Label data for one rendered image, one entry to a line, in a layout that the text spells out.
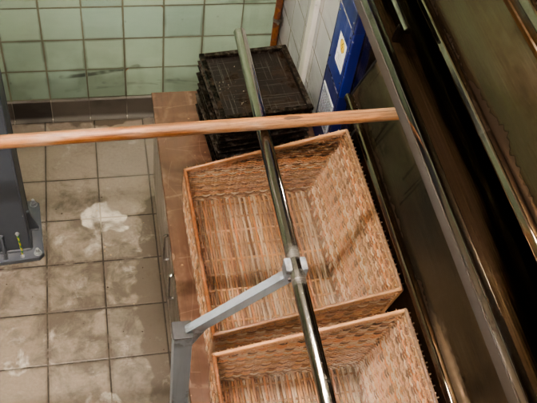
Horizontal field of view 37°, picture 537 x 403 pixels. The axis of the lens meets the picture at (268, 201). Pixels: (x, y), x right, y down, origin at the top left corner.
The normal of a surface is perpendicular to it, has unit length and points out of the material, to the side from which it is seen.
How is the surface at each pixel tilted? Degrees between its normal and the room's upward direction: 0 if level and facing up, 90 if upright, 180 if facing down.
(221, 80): 0
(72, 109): 90
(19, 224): 90
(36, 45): 90
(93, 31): 90
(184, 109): 0
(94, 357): 0
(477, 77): 70
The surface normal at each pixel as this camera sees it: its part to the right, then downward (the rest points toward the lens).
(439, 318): -0.88, -0.14
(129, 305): 0.11, -0.62
